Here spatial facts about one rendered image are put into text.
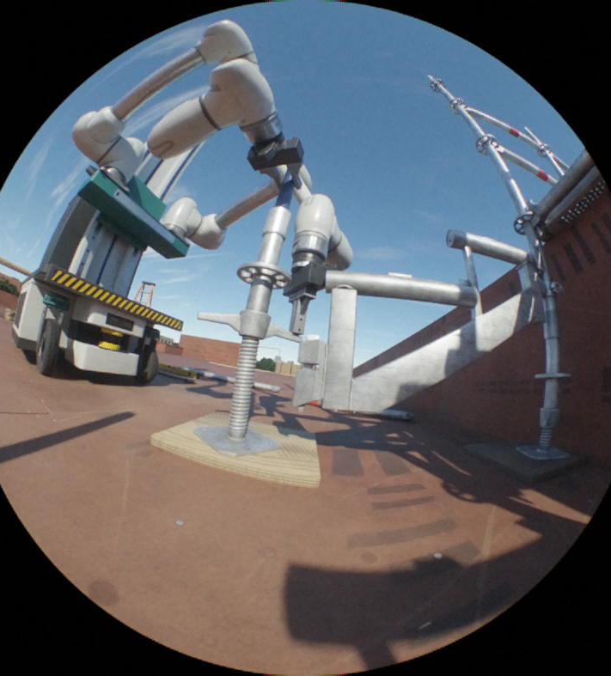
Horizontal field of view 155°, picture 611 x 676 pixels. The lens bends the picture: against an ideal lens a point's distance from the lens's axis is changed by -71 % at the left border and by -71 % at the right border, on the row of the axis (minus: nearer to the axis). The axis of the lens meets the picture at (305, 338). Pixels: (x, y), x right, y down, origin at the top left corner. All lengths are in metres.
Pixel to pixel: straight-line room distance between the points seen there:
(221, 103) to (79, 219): 0.98
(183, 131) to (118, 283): 0.85
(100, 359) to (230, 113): 0.78
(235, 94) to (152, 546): 0.63
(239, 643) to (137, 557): 0.11
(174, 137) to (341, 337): 0.54
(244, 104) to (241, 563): 0.65
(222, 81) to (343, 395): 0.63
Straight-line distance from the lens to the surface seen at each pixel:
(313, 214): 0.59
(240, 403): 0.45
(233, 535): 0.26
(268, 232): 0.53
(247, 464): 0.38
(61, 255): 1.27
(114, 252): 1.27
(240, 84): 0.51
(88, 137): 1.11
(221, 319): 0.45
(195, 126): 0.53
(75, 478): 0.34
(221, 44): 1.04
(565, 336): 0.87
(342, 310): 0.43
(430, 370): 0.45
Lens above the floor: 0.18
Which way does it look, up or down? 9 degrees up
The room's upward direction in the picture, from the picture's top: 9 degrees clockwise
